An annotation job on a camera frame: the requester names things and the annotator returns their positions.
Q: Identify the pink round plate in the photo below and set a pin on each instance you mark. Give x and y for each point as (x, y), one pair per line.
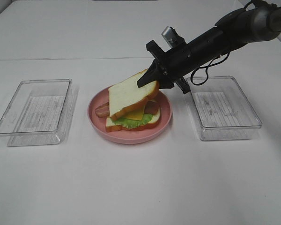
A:
(124, 136)

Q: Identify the bacon strip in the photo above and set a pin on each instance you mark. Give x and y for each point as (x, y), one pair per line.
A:
(102, 110)
(151, 107)

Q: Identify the clear plastic tray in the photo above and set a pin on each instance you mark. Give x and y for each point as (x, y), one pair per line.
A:
(40, 112)
(220, 110)

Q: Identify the left clear plastic tray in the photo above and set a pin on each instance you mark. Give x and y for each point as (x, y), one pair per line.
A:
(40, 112)

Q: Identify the bread slice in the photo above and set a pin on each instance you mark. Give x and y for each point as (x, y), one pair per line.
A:
(109, 126)
(126, 96)

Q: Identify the green lettuce leaf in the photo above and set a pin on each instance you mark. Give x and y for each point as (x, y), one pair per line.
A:
(130, 123)

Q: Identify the yellow cheese slice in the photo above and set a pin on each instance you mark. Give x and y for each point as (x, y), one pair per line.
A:
(136, 114)

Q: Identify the right clear plastic tray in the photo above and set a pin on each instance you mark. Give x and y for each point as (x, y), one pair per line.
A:
(220, 110)

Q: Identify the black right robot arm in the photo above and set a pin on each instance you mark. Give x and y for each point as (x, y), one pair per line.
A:
(231, 32)

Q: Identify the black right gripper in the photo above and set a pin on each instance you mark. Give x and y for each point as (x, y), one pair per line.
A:
(168, 68)

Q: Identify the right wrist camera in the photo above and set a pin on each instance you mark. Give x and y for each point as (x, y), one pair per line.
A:
(172, 38)

